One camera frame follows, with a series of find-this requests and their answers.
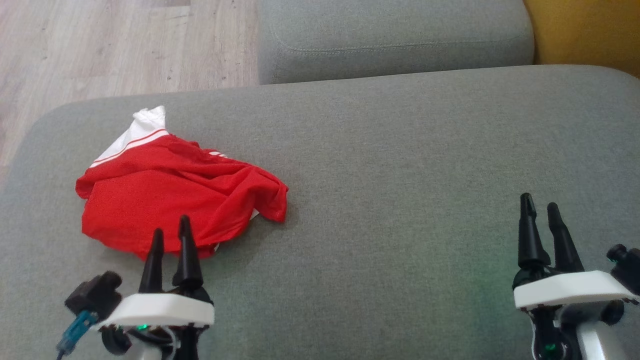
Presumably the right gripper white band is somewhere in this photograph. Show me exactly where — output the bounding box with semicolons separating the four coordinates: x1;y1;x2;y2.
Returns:
513;192;640;360

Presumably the grey sofa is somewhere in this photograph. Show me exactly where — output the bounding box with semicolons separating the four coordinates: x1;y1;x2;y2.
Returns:
0;65;640;360

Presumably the yellow sofa backrest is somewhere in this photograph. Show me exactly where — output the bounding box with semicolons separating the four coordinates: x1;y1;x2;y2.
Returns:
522;0;640;79

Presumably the red and white jersey shirt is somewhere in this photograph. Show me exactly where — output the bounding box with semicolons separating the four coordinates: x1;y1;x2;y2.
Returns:
75;105;290;261

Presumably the left blue plug black cable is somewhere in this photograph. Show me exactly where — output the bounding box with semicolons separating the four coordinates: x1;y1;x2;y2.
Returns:
56;310;99;360

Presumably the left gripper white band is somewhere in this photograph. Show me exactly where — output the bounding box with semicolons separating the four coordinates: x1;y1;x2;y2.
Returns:
97;215;216;357

